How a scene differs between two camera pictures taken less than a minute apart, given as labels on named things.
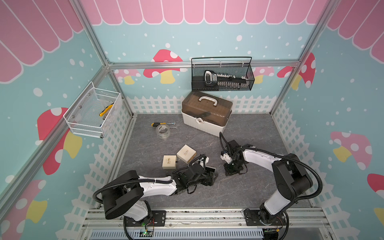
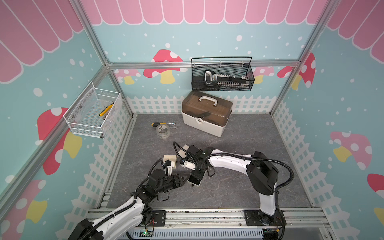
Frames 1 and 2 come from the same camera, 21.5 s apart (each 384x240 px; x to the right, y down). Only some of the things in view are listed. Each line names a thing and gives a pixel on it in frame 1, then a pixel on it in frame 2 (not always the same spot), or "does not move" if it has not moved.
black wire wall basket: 221,73 does not move
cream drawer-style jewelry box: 169,162 does not move
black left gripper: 209,182 -> 179,180
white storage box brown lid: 205,114 does not move
